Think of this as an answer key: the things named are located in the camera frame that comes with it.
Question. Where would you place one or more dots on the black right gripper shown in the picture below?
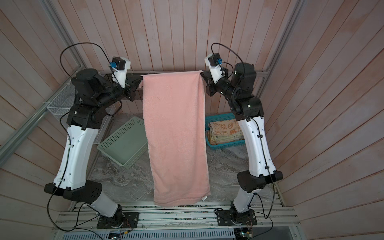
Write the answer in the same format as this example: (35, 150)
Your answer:
(210, 83)

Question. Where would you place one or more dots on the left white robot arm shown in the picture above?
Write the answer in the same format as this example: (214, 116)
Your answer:
(94, 95)

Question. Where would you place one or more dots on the plain pink towel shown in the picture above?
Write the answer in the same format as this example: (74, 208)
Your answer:
(174, 116)

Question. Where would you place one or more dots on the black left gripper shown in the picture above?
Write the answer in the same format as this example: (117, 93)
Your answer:
(131, 84)

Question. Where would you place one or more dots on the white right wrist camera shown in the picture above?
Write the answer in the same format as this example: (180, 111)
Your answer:
(213, 62)

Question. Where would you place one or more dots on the aluminium mounting rail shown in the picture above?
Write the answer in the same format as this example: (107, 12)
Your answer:
(145, 216)

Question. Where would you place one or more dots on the black mesh wall basket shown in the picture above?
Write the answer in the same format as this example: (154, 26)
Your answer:
(129, 92)

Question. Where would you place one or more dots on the green yellow striped towel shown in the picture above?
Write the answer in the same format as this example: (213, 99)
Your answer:
(218, 140)

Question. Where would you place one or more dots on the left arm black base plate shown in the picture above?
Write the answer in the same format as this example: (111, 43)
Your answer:
(119, 220)

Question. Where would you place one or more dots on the light green plastic basket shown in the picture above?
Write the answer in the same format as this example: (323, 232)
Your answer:
(127, 144)

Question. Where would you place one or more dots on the teal plastic basket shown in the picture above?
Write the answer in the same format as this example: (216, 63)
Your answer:
(215, 118)

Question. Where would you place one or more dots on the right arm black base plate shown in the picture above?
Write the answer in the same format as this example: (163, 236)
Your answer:
(232, 218)

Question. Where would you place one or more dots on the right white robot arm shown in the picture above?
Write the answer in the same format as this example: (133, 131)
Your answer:
(248, 111)

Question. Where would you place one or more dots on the pink orange patterned towel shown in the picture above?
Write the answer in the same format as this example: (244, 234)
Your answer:
(225, 128)

